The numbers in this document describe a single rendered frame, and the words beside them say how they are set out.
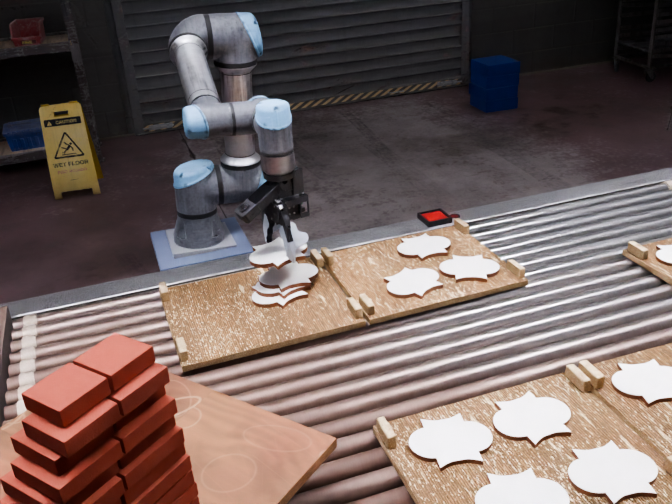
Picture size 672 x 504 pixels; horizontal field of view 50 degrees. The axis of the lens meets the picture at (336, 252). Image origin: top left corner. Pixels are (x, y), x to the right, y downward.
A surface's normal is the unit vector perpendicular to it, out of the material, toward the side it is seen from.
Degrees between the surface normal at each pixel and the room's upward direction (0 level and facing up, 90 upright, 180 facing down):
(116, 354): 0
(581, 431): 0
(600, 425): 0
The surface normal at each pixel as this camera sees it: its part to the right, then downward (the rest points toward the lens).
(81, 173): 0.24, 0.23
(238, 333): -0.06, -0.89
